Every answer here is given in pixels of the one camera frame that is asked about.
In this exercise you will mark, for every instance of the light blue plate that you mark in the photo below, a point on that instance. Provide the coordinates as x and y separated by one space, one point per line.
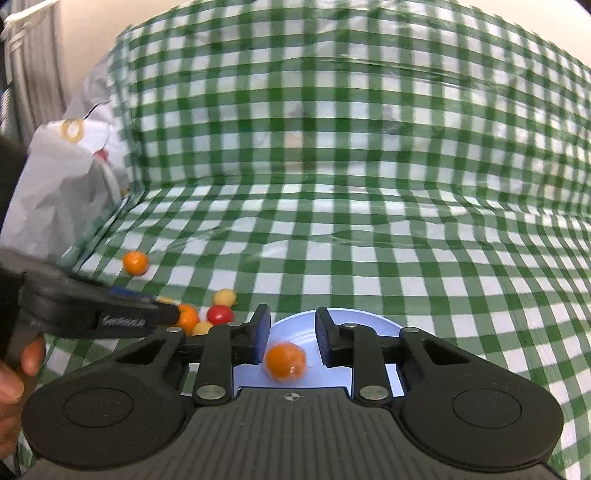
295 332

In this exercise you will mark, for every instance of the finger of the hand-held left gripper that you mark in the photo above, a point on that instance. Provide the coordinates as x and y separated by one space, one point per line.
127 291
167 314

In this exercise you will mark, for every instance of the green checked tablecloth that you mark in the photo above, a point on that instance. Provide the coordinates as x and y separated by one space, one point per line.
369 230

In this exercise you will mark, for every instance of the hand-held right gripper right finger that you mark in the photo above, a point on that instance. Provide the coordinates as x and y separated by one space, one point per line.
322 344

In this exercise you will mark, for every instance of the red cherry tomato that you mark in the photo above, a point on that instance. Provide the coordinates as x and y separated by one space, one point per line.
219 314

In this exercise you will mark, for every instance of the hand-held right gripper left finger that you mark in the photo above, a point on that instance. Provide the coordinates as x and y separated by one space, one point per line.
263 337

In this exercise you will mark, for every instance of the person's left hand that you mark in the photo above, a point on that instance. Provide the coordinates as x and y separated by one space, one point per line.
9 406

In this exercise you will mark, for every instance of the white curtain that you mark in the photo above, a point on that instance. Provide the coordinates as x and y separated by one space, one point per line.
32 60

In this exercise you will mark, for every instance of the yellow cherry tomato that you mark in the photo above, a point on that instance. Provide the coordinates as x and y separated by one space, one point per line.
202 328
225 297

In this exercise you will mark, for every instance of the white printed cloth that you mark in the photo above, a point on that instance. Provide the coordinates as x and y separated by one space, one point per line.
60 184

